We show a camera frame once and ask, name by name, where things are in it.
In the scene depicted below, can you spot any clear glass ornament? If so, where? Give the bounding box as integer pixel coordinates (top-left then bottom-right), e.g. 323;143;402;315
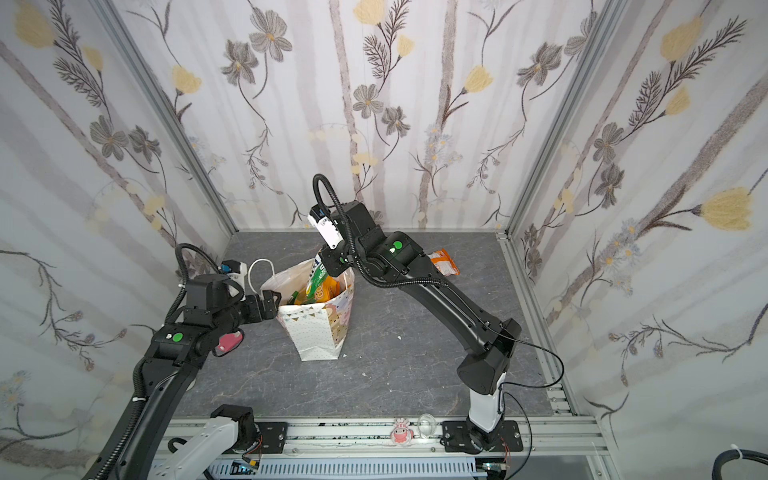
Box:
416;413;437;439

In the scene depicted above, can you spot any white cartoon paper bag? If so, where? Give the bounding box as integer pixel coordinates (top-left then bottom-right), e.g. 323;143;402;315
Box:
259;258;355;362

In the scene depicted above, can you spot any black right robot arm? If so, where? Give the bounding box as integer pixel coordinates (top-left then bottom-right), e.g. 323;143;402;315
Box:
310;174;525;455

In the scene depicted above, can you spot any pink eraser block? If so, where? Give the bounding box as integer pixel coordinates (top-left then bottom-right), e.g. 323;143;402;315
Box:
213;329;244;357

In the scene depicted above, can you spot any green yellow candy packet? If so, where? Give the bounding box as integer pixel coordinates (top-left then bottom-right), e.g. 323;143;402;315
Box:
304;254;328;303

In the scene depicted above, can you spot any white vented cable duct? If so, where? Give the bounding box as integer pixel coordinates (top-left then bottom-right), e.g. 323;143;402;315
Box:
208;458;487;479

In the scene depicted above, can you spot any orange white snack packet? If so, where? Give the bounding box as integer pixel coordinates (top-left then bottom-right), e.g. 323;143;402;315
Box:
428;249;460;277

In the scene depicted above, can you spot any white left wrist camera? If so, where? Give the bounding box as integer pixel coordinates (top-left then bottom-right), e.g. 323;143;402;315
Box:
220;259;248;293

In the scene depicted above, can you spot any yellow mango snack bag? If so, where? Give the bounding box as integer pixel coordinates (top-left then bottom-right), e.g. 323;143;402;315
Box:
294;275;343;305

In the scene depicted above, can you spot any black corrugated hose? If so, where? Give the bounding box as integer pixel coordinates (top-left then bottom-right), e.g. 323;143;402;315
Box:
711;446;768;480

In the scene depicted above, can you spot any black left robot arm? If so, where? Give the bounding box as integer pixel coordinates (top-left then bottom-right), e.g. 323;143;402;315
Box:
84;243;281;479

